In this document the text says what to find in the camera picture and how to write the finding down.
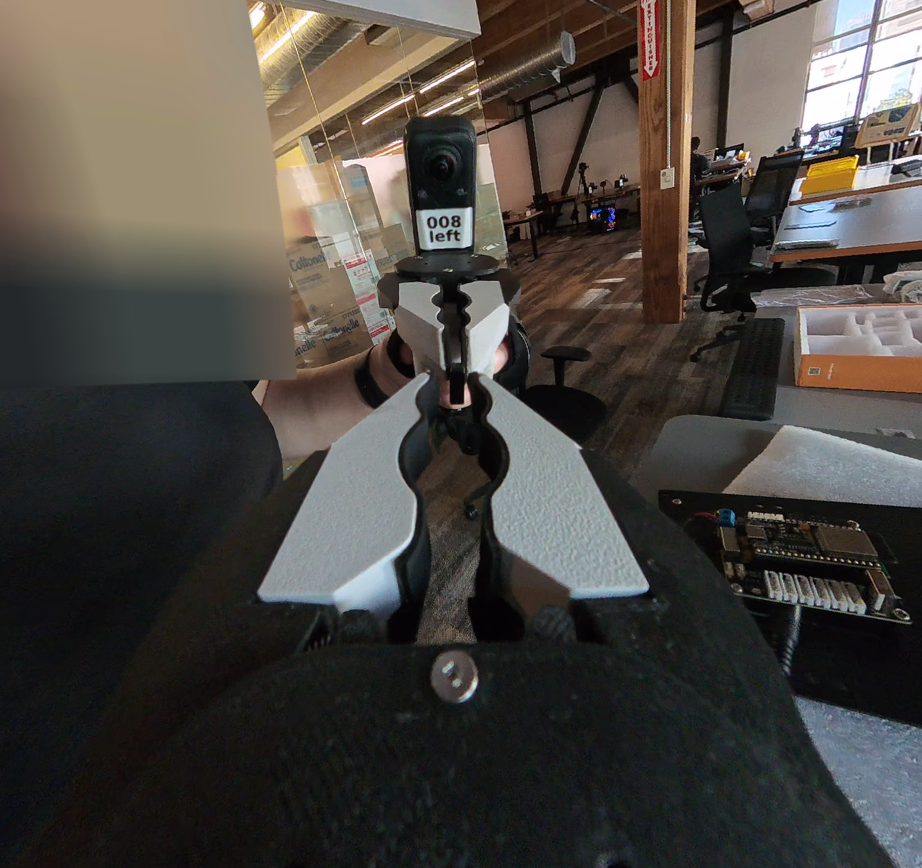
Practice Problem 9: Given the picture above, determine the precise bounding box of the printed cardboard sign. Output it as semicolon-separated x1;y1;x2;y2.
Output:
856;105;922;150

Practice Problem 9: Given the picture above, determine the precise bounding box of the large grid window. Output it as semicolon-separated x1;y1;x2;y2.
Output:
801;0;922;131

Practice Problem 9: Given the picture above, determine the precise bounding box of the black textured pad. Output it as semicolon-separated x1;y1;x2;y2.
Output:
722;317;786;420

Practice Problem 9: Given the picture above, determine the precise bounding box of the wooden pillar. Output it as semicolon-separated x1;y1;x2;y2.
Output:
635;0;697;325

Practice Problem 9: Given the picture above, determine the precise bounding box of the white foam insert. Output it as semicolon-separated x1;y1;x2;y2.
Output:
801;305;922;361

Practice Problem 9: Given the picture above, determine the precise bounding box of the dark desk orange edge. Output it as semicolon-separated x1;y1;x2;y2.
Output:
768;194;922;269

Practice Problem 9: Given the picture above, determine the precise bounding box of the printed cardboard carton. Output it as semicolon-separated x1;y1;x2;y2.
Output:
294;306;374;374
288;240;341;307

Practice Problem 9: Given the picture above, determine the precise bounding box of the white foam sheet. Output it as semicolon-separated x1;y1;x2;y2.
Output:
724;425;922;868

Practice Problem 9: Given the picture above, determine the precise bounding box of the grey office desk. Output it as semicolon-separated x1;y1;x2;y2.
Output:
749;285;922;440

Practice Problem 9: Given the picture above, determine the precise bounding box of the red white wall sign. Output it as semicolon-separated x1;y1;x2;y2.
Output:
640;0;661;82

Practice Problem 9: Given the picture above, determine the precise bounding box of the black circuit board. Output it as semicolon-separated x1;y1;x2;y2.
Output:
716;509;905;624

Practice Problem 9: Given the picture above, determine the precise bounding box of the person's left hand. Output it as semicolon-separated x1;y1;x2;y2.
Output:
376;331;476;410

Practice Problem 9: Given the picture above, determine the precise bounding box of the silver ventilation duct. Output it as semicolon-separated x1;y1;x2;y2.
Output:
475;30;577;102

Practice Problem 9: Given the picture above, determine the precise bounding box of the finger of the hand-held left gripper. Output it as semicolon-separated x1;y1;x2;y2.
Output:
393;282;456;381
452;282;515;378

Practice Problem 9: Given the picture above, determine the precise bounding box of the person's dark clothing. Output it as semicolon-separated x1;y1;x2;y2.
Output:
0;378;285;868

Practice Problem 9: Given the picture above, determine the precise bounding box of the orange cardboard box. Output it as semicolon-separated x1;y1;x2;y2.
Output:
794;304;922;395

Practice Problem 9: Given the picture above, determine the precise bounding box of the person's left forearm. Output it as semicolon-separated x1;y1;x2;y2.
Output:
251;360;376;467

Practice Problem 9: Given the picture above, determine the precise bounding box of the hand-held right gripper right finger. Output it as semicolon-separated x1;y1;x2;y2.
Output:
464;371;651;623

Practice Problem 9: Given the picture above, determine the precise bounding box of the dark grey desk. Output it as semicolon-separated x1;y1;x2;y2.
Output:
634;414;922;868

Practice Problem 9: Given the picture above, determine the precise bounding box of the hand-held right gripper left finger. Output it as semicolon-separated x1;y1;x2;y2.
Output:
256;371;437;624

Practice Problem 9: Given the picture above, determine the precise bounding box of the yellow plastic bin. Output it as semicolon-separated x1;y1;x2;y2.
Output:
801;157;860;198

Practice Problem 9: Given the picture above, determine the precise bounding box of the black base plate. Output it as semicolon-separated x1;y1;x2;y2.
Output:
659;490;922;728

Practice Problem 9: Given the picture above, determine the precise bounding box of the black power cable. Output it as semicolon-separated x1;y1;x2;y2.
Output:
774;605;805;678

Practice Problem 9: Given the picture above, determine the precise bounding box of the black office chair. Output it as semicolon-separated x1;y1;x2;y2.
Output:
744;151;805;235
689;182;777;363
519;346;607;446

